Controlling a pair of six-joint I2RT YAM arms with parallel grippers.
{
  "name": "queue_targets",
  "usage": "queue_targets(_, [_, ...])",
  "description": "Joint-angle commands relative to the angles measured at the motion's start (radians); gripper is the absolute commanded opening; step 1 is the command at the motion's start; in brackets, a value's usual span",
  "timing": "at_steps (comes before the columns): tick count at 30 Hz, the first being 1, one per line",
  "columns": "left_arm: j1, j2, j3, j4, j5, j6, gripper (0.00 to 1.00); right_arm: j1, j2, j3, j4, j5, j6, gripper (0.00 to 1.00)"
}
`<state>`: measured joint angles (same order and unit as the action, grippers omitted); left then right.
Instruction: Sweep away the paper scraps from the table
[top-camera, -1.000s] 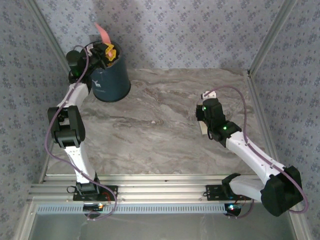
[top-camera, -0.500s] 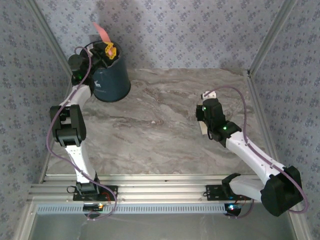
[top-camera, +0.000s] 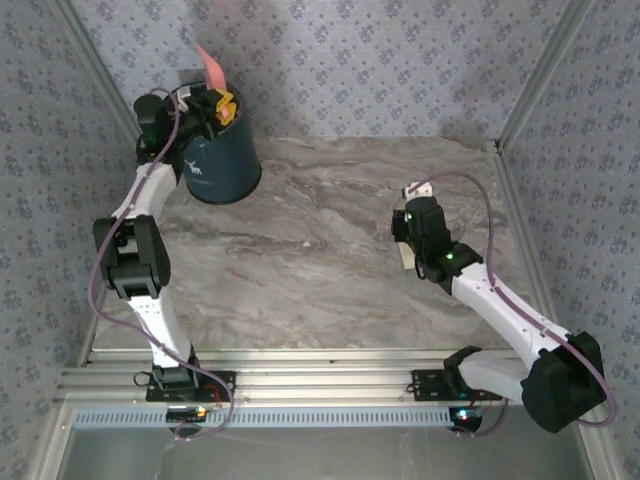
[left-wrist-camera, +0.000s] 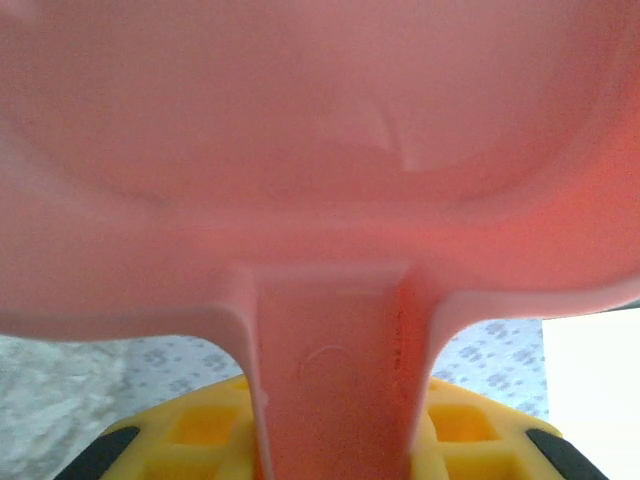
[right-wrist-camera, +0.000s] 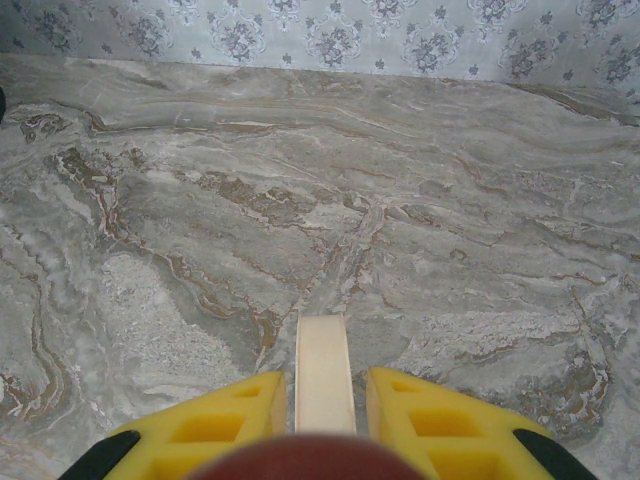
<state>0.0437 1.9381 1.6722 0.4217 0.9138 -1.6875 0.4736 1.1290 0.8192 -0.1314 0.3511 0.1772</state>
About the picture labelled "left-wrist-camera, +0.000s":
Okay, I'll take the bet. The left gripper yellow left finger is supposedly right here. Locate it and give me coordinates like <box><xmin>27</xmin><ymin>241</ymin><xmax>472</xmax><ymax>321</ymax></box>
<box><xmin>54</xmin><ymin>374</ymin><xmax>269</xmax><ymax>480</ymax></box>

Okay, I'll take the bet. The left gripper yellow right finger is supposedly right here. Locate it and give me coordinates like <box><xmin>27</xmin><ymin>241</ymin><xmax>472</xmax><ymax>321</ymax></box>
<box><xmin>407</xmin><ymin>377</ymin><xmax>606</xmax><ymax>480</ymax></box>

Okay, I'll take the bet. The pink plastic dustpan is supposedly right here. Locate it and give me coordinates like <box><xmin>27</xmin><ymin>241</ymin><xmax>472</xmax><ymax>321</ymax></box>
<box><xmin>0</xmin><ymin>0</ymin><xmax>640</xmax><ymax>480</ymax></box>

